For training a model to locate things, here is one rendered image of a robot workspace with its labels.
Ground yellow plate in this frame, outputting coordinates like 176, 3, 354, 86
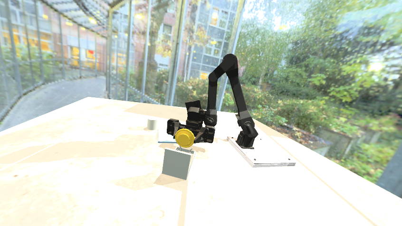
175, 129, 195, 148

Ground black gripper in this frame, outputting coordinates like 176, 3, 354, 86
167, 118, 215, 143

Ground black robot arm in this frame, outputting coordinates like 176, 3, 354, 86
185, 54, 258, 149

